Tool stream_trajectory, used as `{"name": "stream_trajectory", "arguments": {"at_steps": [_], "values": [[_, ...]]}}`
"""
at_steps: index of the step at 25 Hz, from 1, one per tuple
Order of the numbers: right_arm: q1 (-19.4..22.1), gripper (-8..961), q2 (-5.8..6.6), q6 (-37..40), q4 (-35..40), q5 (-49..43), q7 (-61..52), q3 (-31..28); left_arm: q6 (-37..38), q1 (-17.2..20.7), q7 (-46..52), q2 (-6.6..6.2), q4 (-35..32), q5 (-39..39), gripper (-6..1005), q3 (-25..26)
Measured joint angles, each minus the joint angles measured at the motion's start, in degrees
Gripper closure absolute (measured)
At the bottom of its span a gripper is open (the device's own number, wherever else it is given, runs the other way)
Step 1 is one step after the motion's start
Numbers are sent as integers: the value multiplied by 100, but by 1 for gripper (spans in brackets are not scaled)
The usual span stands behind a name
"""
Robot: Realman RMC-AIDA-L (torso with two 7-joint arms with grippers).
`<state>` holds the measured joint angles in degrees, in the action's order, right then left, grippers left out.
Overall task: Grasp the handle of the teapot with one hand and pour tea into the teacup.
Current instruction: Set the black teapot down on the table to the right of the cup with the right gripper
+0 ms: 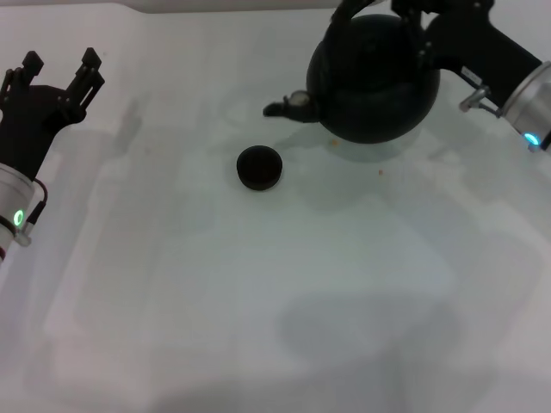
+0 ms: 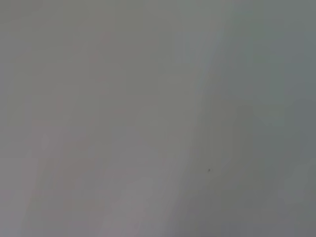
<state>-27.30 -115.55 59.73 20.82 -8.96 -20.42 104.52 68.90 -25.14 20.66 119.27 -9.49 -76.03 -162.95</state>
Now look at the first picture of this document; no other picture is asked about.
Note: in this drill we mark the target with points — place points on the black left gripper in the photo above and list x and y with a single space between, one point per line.
30 122

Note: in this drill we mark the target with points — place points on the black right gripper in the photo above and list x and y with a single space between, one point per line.
473 47

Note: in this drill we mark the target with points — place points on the black round teapot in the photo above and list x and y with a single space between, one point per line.
370 86

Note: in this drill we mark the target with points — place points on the small black teacup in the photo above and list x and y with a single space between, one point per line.
259 168

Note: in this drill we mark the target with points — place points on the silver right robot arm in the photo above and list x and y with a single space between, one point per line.
531 107

